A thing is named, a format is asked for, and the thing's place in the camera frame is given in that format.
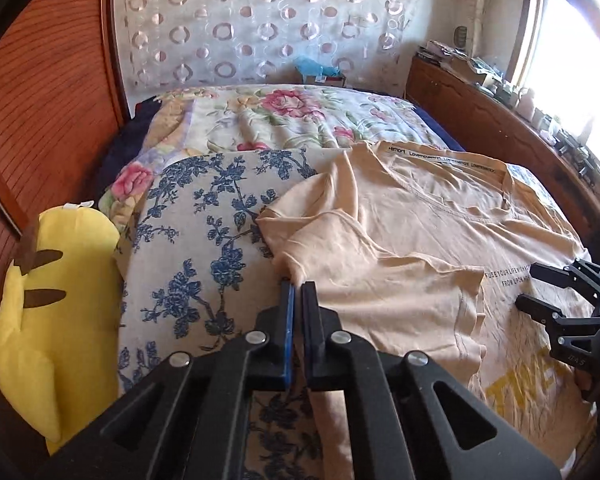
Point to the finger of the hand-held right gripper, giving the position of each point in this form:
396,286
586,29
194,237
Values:
535,307
555,274

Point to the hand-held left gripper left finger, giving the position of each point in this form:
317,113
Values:
288,330

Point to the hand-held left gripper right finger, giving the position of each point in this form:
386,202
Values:
310,330

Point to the beige printed t-shirt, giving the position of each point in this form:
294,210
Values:
405,220

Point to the blue floral bed sheet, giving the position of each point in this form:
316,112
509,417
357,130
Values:
190,240

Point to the long wooden cabinet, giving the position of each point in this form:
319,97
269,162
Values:
460,105

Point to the pile of countertop clutter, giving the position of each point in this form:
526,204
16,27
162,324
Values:
480,67

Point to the pink floral quilt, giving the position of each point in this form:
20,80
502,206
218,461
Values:
290,110

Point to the wooden framed window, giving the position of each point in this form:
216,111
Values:
570,45

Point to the yellow plush pillow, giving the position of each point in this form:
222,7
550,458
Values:
40,350

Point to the small box with blue bag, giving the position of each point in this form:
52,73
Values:
320,71

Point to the checkered window curtain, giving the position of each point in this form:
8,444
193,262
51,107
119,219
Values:
477,0

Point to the white curtain with circles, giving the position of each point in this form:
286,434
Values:
260,10

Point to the wooden slatted wardrobe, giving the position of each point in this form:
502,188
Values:
45,85

